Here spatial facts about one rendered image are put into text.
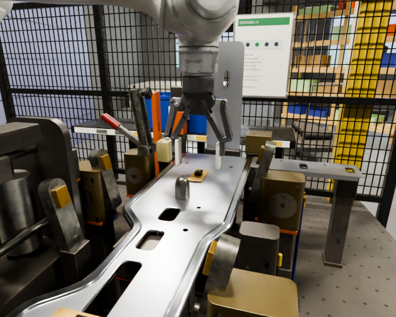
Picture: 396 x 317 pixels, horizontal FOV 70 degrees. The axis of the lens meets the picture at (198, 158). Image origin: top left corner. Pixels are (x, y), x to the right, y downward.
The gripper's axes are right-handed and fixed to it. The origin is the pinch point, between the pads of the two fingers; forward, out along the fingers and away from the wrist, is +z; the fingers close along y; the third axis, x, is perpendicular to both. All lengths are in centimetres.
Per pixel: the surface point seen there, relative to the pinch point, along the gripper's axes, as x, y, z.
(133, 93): -1.8, -15.9, -15.8
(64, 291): -42.6, -5.1, 4.5
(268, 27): 54, 12, -36
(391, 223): 182, 118, 104
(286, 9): 661, 15, -139
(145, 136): -1.7, -13.4, -5.1
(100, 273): -38.7, -2.7, 4.5
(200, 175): -0.6, 0.9, 4.2
